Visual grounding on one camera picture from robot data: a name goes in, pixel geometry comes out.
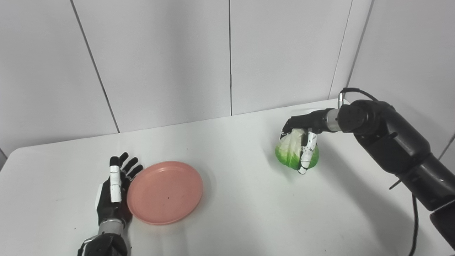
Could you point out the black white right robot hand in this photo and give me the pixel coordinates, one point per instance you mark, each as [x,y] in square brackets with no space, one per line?
[307,121]

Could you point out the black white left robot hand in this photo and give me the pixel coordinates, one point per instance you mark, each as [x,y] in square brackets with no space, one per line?
[110,209]

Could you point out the green white toy cabbage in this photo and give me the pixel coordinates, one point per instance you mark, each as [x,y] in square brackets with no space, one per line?
[289,151]

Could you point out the pink round plate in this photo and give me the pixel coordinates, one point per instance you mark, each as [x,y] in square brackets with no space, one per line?
[165,192]

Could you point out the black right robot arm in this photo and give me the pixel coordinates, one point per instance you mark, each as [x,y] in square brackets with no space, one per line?
[398,142]

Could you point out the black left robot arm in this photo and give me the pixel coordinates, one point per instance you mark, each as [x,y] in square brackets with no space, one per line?
[106,243]

